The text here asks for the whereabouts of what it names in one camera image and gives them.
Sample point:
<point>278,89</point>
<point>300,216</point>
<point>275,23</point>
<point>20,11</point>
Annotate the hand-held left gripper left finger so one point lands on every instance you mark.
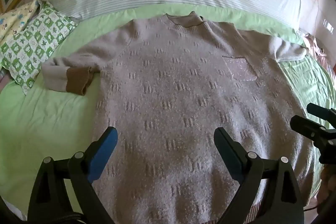
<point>103,154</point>

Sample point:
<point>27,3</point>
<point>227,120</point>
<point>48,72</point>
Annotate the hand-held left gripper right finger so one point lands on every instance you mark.
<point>227,154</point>

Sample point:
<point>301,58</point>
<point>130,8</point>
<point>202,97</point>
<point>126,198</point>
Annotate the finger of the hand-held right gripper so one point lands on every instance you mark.
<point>319,111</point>
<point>304,125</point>

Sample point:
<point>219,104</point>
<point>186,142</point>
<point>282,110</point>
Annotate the pink knit sweater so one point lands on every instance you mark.
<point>170,95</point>

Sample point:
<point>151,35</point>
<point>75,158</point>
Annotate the person's right hand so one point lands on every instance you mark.
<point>326,187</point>

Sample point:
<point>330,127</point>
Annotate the pink cloth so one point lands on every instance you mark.
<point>319,52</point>

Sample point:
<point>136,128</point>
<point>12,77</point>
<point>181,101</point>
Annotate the light green bed sheet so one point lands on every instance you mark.
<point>39,121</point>

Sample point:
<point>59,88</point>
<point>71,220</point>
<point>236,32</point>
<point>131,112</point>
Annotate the green checkered pillow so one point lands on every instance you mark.
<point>34,43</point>

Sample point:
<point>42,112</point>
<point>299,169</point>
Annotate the yellow patterned pillow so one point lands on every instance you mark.
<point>15,16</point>

